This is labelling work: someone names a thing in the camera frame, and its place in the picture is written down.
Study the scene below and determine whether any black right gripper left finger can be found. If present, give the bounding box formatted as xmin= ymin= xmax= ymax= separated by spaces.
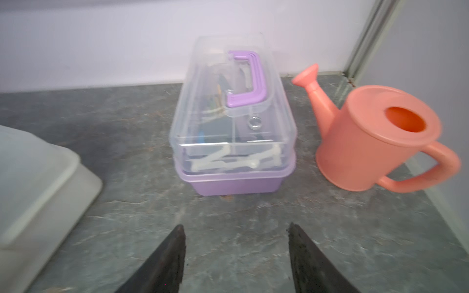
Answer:
xmin=116 ymin=225 xmax=186 ymax=293

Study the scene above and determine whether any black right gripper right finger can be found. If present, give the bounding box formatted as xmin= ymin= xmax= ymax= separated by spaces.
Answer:
xmin=288 ymin=223 xmax=360 ymax=293

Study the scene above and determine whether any white toolbox with clear tray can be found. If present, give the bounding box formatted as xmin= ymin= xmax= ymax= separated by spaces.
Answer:
xmin=1 ymin=126 xmax=103 ymax=293

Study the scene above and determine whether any purple toolbox with clear lid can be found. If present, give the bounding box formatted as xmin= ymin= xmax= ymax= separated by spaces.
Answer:
xmin=169 ymin=35 xmax=298 ymax=196

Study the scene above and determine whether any pink watering can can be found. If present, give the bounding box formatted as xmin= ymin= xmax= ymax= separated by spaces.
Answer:
xmin=293 ymin=64 xmax=461 ymax=193

